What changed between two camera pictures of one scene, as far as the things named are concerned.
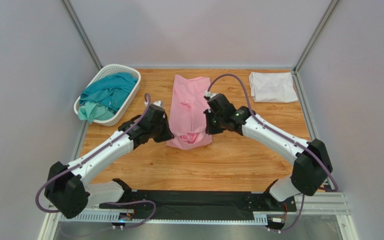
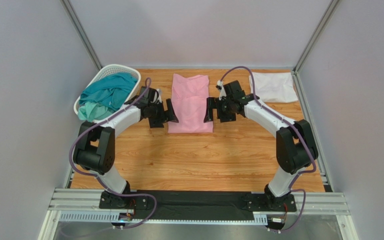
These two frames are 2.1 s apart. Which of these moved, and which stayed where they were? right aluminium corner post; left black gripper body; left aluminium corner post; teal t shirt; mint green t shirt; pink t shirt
Moved: pink t shirt; left black gripper body
Stayed: right aluminium corner post; left aluminium corner post; teal t shirt; mint green t shirt
